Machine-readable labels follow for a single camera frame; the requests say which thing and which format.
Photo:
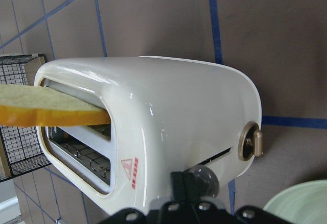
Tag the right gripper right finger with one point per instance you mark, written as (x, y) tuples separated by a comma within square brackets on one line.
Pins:
[(191, 187)]

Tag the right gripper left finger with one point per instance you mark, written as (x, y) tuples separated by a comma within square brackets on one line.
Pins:
[(177, 183)]

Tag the white two-slot toaster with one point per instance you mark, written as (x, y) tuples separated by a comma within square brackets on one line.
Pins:
[(167, 114)]

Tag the light green plate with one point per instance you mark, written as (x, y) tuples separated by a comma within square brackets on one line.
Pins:
[(301, 203)]

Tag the toast bread slice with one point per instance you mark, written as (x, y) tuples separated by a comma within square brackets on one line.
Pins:
[(29, 106)]

